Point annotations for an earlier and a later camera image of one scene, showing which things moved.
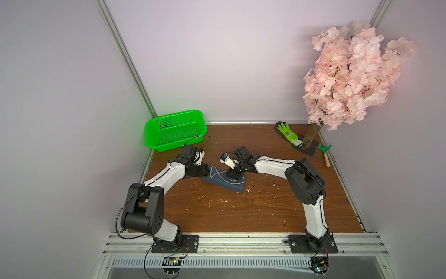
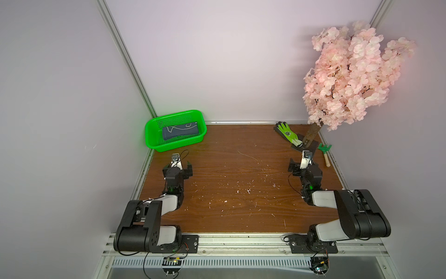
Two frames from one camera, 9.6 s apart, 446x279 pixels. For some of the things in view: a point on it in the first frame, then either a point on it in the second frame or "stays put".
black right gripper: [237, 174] to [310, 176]
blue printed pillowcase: [218, 176] to [176, 131]
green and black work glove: [284, 129] stays put
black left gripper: [203, 171] to [184, 171]
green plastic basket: [173, 130] stays put
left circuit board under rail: [171, 265] stays put
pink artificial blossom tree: [353, 72] stays put
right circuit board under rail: [320, 265] stays put
